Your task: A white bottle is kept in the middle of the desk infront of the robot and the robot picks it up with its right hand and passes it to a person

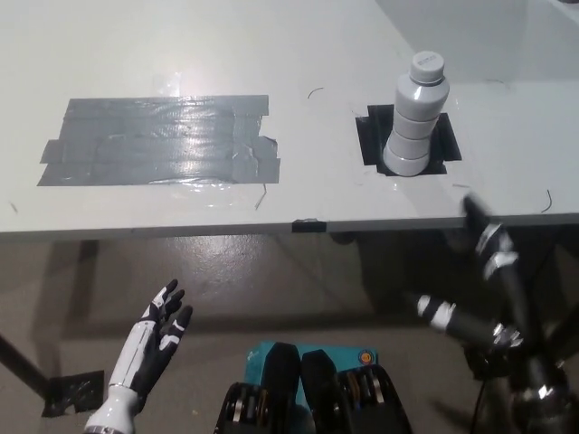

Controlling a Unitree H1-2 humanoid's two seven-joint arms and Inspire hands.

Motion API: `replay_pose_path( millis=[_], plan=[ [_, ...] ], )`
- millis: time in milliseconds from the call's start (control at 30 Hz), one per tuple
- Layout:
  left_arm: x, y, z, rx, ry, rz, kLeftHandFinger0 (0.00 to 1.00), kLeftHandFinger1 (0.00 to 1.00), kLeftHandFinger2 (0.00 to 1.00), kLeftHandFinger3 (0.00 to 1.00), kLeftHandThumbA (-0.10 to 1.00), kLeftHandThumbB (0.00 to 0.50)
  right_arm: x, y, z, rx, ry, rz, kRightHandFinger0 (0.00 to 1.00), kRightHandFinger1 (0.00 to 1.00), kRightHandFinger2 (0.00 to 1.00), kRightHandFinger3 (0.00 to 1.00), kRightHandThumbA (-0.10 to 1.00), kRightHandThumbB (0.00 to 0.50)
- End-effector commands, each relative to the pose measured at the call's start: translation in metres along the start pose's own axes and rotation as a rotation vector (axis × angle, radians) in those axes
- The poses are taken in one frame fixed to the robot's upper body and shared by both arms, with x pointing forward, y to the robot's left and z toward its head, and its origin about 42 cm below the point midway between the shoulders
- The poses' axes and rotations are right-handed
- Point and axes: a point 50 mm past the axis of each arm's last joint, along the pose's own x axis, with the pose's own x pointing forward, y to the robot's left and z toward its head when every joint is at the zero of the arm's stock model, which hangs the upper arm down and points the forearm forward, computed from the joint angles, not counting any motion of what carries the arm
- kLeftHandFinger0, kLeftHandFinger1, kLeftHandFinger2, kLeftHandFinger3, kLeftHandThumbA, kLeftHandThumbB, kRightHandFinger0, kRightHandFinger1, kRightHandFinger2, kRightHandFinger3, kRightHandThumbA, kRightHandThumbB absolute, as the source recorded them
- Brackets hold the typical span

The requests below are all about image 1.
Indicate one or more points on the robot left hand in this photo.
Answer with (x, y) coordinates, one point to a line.
(145, 348)

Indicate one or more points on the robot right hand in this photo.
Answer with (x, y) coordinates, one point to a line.
(506, 271)

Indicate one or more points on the white ribbed plastic bottle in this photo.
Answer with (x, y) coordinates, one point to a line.
(414, 122)

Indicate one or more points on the robot torso black teal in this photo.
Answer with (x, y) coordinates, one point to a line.
(316, 389)

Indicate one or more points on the black diagonal pole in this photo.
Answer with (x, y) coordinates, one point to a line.
(22, 361)

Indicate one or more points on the black tape square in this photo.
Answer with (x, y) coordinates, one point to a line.
(448, 144)

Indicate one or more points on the small black tape strip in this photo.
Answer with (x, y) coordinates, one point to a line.
(309, 225)

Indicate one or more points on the grey duct tape patch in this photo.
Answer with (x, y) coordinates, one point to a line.
(158, 140)

